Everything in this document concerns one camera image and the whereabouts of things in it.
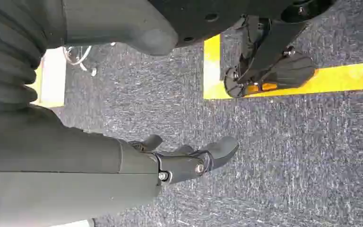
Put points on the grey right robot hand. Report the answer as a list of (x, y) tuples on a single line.
[(59, 175)]

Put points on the white flat board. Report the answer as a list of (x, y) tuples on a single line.
[(72, 224)]

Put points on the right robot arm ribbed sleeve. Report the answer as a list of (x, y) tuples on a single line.
[(6, 56)]

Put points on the black robot foot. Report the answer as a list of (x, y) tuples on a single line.
[(281, 69)]

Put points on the yellow floor tape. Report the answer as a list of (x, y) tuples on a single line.
[(341, 78)]

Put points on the pale wooden post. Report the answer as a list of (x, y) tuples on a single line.
[(53, 78)]

